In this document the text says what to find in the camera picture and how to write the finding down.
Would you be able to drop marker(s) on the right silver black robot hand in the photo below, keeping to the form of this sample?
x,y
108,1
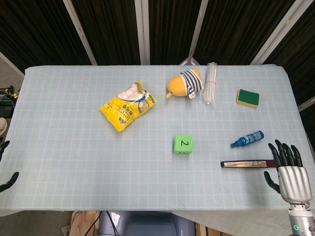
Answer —
x,y
294,179

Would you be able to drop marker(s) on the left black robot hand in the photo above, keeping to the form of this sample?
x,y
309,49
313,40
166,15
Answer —
x,y
6,183

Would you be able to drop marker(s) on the green numbered cube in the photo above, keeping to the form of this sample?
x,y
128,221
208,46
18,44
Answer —
x,y
183,145

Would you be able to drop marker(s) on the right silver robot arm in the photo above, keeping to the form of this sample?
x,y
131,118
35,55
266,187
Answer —
x,y
301,220

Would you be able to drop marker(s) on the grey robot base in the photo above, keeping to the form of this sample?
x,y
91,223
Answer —
x,y
145,223

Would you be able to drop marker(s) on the beige hat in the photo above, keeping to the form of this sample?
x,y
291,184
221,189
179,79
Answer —
x,y
3,126

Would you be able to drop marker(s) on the blue spray bottle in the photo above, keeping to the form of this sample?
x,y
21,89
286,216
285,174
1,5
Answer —
x,y
247,139

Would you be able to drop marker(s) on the brown cardboard box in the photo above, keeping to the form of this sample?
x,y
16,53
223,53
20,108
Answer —
x,y
81,222

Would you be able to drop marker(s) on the yellow green sponge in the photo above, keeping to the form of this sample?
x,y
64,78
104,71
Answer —
x,y
248,97

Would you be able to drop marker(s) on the light blue checkered tablecloth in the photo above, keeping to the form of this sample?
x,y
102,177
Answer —
x,y
98,159

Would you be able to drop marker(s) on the clear plastic straw bundle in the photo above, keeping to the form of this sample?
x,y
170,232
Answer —
x,y
210,84

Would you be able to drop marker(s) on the yellow snack bag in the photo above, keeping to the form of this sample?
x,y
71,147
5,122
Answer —
x,y
129,105

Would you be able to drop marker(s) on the yellow plush toy striped shirt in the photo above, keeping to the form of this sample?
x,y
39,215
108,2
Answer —
x,y
183,83

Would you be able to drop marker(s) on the white partition frame post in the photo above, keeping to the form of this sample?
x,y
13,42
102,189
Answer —
x,y
197,29
142,32
80,32
278,32

